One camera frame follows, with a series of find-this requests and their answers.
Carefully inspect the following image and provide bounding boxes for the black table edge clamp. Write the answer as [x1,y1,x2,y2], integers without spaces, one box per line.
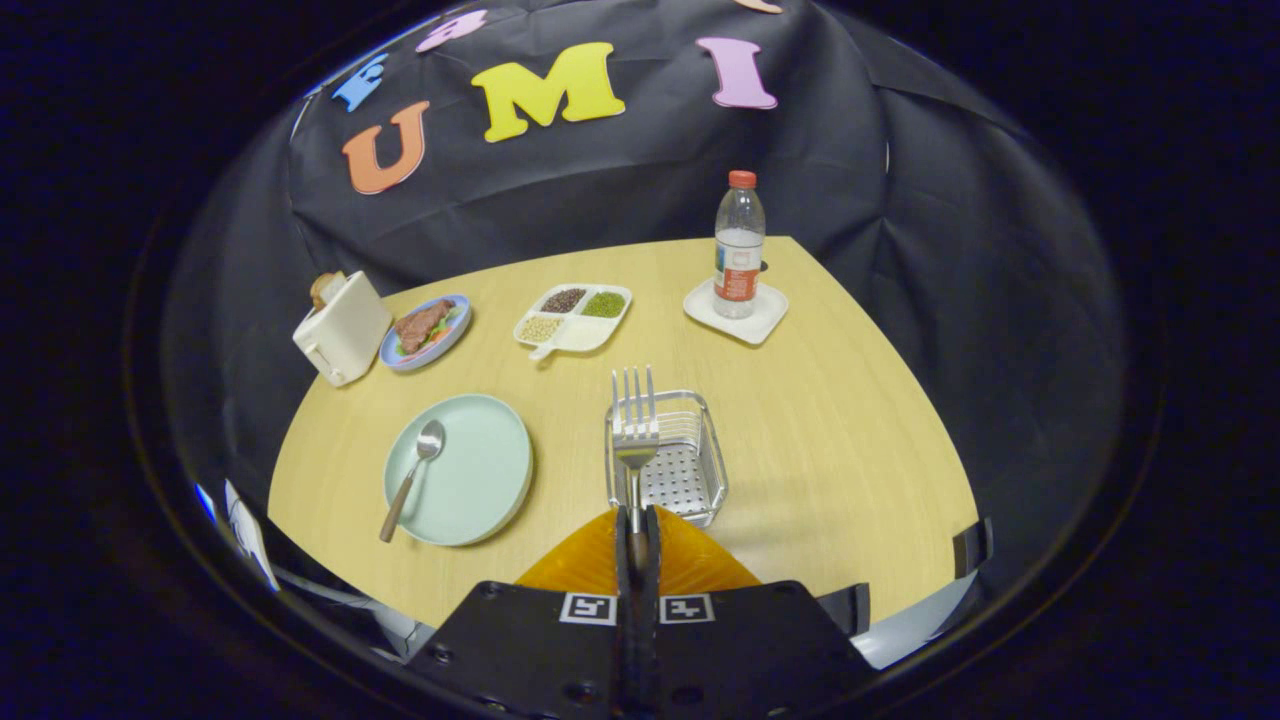
[952,518,993,579]
[815,583,871,638]

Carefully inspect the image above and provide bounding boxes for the metal fork wooden handle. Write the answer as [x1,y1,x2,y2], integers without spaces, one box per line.
[610,365,661,581]

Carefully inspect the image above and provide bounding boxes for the brown steak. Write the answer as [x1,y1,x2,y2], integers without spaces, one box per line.
[393,298,456,356]

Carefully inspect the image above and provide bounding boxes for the white toaster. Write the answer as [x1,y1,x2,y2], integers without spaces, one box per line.
[292,270,393,388]

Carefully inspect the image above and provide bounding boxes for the pale green plate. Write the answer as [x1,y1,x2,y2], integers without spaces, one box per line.
[383,393,535,548]

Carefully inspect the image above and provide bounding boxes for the white divided tray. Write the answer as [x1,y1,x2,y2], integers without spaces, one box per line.
[512,283,633,362]

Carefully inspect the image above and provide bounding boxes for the metal wire basket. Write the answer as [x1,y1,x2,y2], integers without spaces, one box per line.
[603,390,729,528]

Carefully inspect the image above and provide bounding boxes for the blue plate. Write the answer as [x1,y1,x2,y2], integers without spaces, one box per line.
[379,293,473,373]

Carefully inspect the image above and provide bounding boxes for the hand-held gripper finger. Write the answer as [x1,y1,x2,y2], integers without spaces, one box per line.
[400,505,639,720]
[638,505,881,720]

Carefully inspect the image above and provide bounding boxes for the clear water bottle red cap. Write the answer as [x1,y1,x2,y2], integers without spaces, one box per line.
[713,170,767,320]

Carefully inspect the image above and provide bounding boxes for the white box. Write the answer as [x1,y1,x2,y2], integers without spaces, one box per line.
[222,478,283,593]

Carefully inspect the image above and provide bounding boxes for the metal spoon wooden handle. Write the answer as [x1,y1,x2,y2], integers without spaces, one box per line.
[378,419,447,544]

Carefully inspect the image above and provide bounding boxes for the white square coaster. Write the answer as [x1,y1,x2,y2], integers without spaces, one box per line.
[683,277,790,346]

